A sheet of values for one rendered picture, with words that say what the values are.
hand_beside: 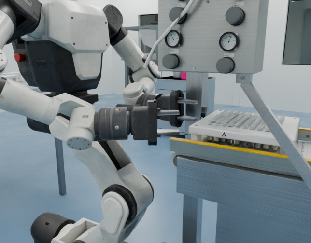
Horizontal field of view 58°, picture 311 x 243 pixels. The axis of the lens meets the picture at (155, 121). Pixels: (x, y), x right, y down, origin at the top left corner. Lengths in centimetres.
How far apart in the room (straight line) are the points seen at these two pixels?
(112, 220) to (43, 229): 47
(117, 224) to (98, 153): 25
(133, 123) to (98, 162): 33
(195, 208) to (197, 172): 42
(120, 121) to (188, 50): 24
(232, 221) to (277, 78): 521
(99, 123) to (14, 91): 20
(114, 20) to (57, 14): 31
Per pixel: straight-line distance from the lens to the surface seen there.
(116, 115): 72
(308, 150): 86
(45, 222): 142
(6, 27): 83
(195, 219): 115
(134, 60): 124
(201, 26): 63
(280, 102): 594
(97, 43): 104
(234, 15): 59
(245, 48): 60
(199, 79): 97
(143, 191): 102
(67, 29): 95
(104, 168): 101
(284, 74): 587
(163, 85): 362
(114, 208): 99
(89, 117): 74
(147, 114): 72
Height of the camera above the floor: 108
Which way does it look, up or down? 14 degrees down
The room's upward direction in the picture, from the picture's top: straight up
